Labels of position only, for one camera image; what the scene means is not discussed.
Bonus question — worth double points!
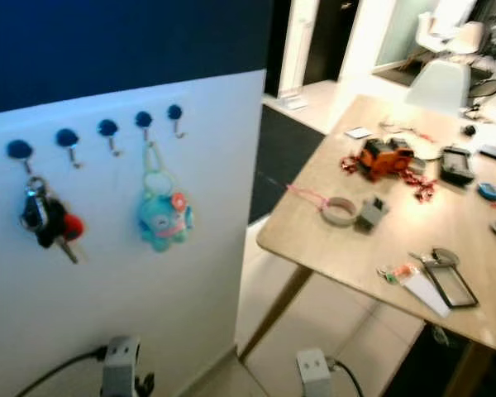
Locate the orange zip tie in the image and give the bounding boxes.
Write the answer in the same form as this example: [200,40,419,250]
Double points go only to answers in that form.
[377,265,414,286]

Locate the clear plastic bag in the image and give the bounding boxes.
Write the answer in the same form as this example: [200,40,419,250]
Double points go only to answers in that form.
[379,265,454,319]

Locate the black and red key bundle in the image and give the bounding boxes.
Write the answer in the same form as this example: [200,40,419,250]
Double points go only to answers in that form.
[20,176,86,265]

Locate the large white tape roll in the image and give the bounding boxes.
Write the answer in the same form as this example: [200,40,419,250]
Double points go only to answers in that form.
[321,198,362,227]

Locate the black floor mat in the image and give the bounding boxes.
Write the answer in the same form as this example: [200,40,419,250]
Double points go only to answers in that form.
[380,318,496,397]
[248,105,327,224]

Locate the wooden table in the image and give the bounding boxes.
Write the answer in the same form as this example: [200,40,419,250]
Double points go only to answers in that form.
[236,93,496,397]

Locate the grey printed plastic part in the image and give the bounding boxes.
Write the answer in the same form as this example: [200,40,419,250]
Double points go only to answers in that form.
[357,195,389,231]

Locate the white stand base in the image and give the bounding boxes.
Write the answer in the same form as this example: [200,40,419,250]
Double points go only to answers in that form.
[279,95,307,111]

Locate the orange black device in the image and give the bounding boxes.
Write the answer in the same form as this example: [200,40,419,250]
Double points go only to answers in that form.
[384,138,416,172]
[358,141,393,181]

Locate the black card holder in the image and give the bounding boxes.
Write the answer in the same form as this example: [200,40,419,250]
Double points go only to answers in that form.
[423,263,480,310]

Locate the red bead garland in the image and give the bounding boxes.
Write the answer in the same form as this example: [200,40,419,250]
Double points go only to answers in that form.
[339,153,439,203]

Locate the black handheld controller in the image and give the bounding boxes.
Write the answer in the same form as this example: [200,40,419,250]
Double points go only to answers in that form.
[440,146,478,187]

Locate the dark door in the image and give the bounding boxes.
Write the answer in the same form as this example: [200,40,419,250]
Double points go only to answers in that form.
[302,0,360,86]

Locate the small blue device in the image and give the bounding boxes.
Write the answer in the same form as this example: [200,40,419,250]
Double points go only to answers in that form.
[477,182,496,203]

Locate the black folding chair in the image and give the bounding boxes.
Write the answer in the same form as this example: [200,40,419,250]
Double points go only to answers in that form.
[467,76,496,112]

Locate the white office chair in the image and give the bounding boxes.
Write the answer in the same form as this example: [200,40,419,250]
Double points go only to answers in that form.
[416,0,476,52]

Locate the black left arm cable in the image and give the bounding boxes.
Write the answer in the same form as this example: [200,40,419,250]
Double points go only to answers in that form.
[17,347,108,397]

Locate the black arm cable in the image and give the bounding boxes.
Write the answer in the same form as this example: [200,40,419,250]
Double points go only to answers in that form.
[331,357,365,397]
[17,347,108,397]

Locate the teal plush keychain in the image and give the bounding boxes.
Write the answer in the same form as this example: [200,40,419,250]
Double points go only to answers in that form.
[136,142,193,253]

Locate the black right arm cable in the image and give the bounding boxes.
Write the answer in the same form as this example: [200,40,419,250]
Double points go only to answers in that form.
[331,357,365,397]

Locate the pink lanyard cord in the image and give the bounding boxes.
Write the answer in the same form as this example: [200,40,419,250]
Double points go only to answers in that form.
[285,185,331,209]

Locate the blue round wall hook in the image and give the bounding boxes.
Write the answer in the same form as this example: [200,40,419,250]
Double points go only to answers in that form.
[167,104,186,139]
[6,139,36,176]
[55,127,83,170]
[135,111,155,150]
[98,119,122,158]

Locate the thin frame glasses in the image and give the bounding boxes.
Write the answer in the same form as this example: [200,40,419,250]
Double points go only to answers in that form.
[379,120,418,140]

